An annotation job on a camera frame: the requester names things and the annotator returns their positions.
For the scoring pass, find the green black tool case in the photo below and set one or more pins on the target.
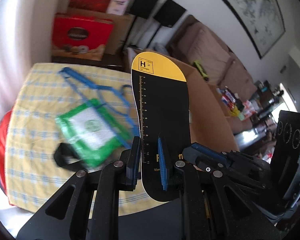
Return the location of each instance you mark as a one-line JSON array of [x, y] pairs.
[[201, 68]]

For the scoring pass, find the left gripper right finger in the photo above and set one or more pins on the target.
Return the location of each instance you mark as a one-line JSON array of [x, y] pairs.
[[165, 163]]

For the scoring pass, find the green white desiccant packet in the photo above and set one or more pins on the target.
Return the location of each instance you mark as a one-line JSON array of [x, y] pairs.
[[93, 132]]

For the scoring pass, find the yellow blue checkered cloth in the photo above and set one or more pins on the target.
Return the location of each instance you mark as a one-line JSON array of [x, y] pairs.
[[31, 173]]

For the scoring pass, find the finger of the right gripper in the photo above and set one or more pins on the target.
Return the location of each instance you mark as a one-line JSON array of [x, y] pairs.
[[210, 151], [194, 157]]

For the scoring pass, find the red cookie gift box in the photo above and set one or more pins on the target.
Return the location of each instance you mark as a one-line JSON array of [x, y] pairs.
[[82, 37]]

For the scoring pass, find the red plastic bag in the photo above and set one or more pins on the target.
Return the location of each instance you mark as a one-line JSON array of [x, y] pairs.
[[4, 123]]

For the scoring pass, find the large open cardboard box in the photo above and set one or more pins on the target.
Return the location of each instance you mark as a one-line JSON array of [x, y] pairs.
[[208, 123]]

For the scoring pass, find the black speaker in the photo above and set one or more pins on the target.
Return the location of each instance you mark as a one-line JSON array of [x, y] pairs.
[[142, 8], [169, 13]]

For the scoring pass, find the right black speaker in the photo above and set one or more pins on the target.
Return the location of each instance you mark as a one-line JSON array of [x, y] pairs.
[[169, 13]]

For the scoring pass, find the brown sofa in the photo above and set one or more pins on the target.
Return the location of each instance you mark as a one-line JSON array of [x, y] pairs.
[[194, 43]]

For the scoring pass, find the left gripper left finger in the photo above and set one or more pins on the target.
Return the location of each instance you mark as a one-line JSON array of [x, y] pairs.
[[132, 165]]

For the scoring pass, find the white sheer curtain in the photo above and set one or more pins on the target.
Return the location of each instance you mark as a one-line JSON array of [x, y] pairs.
[[25, 39]]

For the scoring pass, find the framed map painting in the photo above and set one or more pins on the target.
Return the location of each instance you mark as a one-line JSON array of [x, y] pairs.
[[262, 20]]

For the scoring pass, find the small box of snacks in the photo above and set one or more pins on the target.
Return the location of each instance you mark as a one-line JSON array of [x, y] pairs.
[[227, 102]]

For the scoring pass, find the left black speaker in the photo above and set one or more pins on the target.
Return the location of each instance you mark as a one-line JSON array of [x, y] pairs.
[[142, 8]]

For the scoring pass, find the pink white paper bag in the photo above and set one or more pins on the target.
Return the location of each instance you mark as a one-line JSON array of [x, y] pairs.
[[117, 7]]

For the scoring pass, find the blue plastic clothes hanger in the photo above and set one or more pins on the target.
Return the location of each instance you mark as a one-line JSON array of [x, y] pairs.
[[68, 73]]

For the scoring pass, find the brown cardboard box behind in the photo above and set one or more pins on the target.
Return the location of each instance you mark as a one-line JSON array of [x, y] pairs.
[[121, 25]]

